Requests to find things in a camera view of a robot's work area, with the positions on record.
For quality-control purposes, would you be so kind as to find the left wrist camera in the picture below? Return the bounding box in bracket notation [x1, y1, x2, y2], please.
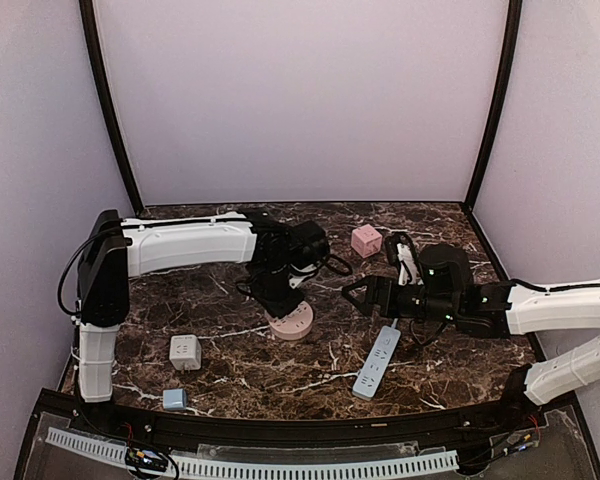
[288, 264, 321, 289]

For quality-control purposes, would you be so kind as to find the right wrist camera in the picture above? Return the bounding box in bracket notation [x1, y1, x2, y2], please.
[384, 231, 421, 285]

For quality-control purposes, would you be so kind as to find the small circuit board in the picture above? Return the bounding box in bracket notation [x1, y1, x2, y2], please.
[124, 447, 169, 473]

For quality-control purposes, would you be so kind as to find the pink cube socket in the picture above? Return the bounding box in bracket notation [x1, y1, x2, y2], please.
[351, 224, 383, 258]

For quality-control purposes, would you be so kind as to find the round pink power strip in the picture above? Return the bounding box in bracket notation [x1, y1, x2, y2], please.
[269, 301, 314, 341]

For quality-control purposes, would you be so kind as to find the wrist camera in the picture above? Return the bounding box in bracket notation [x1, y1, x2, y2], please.
[384, 231, 421, 285]
[288, 264, 321, 289]

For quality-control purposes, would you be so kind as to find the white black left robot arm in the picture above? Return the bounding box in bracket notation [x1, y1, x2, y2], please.
[56, 210, 353, 404]

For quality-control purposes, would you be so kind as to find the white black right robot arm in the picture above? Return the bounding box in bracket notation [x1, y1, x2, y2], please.
[342, 243, 600, 409]

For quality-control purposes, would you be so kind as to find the white cube socket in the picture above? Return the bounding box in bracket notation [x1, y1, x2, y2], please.
[169, 334, 202, 371]

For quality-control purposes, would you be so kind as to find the black front rail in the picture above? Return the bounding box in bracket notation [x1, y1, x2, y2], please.
[70, 402, 546, 450]

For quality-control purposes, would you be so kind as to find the small blue plug adapter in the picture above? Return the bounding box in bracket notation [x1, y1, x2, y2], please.
[162, 388, 188, 411]

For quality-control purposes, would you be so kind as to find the white cable duct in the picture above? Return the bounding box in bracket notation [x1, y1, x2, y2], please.
[45, 427, 459, 479]

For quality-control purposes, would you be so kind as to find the blue power strip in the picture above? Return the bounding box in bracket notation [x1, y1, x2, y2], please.
[352, 322, 401, 400]

